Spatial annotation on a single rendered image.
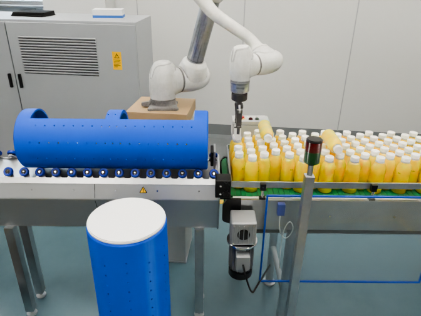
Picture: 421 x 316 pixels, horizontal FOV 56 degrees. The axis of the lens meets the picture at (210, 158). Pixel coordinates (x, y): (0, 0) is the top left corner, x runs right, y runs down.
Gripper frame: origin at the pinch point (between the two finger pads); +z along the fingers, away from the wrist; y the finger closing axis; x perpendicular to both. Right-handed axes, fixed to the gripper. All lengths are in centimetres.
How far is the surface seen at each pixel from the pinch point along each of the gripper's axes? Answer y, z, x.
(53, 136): 16, -3, -84
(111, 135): 16, -4, -58
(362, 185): 24, 15, 56
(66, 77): -149, 13, -134
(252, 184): 24.0, 15.6, 6.1
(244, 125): -21.0, 4.4, 5.4
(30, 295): 12, 97, -114
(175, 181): 14.6, 19.8, -29.9
